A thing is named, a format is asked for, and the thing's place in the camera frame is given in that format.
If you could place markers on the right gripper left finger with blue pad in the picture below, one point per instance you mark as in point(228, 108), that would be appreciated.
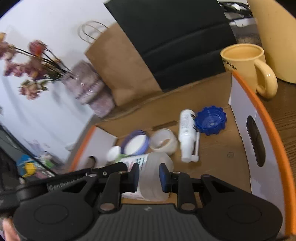
point(116, 184)

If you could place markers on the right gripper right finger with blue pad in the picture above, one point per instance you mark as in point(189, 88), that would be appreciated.
point(182, 185)

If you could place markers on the translucent plastic bottle white cap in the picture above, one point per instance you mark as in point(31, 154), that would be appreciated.
point(149, 185)

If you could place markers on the blue ridged lid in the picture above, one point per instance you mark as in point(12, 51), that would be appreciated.
point(211, 120)

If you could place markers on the person's left hand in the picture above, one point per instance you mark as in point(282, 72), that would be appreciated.
point(9, 230)

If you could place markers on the purple rimmed white lid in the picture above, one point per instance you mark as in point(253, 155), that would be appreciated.
point(136, 143)

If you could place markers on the white tape roll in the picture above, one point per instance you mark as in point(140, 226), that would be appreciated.
point(164, 141)

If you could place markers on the white spray bottle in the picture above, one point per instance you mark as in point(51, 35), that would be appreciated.
point(188, 137)

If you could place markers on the red orange cardboard box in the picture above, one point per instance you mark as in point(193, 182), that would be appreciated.
point(247, 153)

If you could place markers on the brown paper bag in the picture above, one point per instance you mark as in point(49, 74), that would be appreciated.
point(119, 64)

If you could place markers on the pink knitted-look vase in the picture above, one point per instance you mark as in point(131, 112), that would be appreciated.
point(89, 89)

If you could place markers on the dried pink flower bouquet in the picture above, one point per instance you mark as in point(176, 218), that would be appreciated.
point(38, 63)

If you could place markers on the black paper bag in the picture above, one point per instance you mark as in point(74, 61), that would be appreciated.
point(179, 41)

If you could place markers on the yellow mug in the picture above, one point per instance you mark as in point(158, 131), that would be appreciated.
point(249, 61)

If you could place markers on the yellow thermos jug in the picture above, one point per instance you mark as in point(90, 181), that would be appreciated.
point(276, 27)

